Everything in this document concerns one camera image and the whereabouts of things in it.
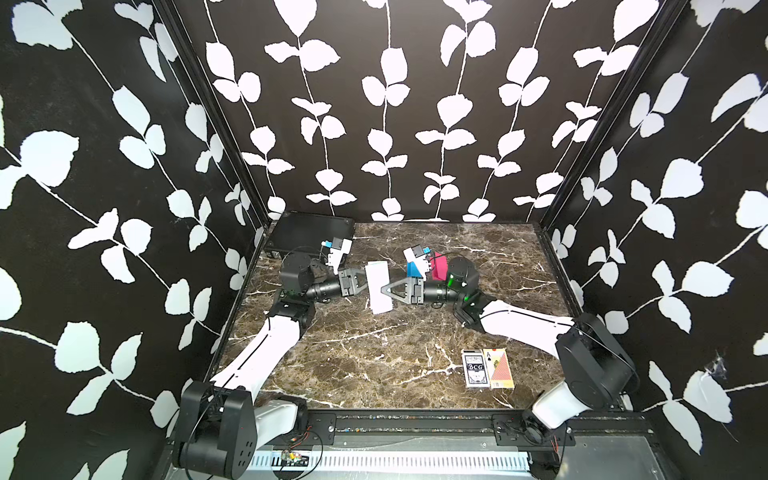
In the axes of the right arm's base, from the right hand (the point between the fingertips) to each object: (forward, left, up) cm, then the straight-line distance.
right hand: (384, 292), depth 70 cm
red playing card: (-9, -32, -26) cm, 42 cm away
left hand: (+3, +1, +2) cm, 4 cm away
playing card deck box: (-9, -25, -25) cm, 37 cm away
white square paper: (+3, +2, +4) cm, 5 cm away
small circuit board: (-31, +22, -26) cm, 46 cm away
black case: (+47, +34, -28) cm, 64 cm away
